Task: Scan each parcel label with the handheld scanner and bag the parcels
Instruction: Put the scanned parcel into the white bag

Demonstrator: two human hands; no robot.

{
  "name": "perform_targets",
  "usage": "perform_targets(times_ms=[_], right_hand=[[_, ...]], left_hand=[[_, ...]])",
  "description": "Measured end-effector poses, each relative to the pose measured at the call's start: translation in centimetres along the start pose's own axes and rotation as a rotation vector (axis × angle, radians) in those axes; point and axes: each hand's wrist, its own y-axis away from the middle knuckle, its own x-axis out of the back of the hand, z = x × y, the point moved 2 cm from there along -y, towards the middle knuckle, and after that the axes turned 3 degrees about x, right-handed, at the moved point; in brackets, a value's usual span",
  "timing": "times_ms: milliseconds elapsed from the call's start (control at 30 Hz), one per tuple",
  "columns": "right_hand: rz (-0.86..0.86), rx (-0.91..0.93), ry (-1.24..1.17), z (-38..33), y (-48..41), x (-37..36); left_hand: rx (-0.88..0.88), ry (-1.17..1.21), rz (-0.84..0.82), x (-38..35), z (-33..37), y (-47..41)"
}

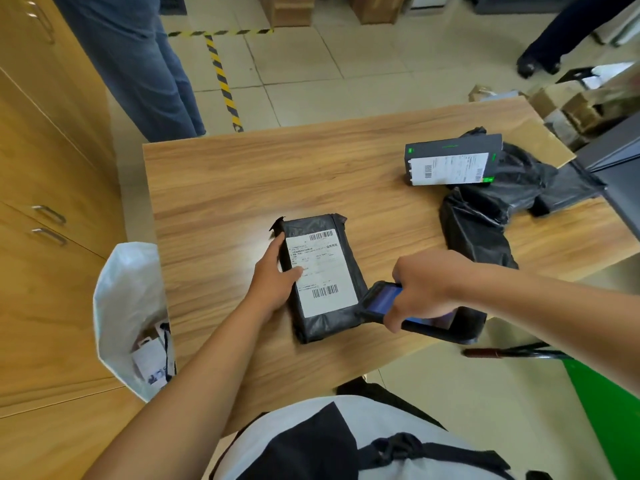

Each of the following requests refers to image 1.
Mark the person's right hand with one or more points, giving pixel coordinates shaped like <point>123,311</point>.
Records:
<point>435,284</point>

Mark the person's left hand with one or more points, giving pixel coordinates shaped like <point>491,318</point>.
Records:
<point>270,289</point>

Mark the black handheld scanner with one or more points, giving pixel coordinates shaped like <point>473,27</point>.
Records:
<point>465,329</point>

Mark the black labelled parcel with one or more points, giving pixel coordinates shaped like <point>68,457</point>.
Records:
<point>325,274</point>

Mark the pile of black poly bags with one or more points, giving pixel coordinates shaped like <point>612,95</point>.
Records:
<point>475,224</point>

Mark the black box green marks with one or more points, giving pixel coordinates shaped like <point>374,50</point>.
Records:
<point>450,144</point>

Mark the white woven sack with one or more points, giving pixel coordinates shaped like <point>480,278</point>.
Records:
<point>125,294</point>

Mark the cardboard box red tape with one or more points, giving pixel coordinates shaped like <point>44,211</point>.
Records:
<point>542,142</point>

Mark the person's right forearm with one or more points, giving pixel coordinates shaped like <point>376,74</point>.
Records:
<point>560,314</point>

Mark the person's left forearm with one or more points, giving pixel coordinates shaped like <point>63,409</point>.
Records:
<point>190,399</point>

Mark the person's black trousers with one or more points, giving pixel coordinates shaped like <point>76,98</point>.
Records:
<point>380,394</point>

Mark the person's white black shirt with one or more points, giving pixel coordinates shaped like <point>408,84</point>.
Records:
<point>380,419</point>

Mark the long yellow black hazard tape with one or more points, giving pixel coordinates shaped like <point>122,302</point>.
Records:
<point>222,84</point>

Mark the yellow wooden cabinet unit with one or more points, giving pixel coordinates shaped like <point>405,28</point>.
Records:
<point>50,294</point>

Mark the grey metal shelf rack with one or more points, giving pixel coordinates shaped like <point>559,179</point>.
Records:
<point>620,159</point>

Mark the open cardboard carton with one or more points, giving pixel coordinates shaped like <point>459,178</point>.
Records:
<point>575,109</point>

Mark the black white flat item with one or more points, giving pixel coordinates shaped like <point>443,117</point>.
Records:
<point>605,74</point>

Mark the wooden drawer cabinet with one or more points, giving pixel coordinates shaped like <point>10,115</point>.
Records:
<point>287,9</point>

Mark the plain wooden cabinet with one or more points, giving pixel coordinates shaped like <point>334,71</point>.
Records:
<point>375,7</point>

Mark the white cabinet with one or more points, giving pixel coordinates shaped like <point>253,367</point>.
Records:
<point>427,0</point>

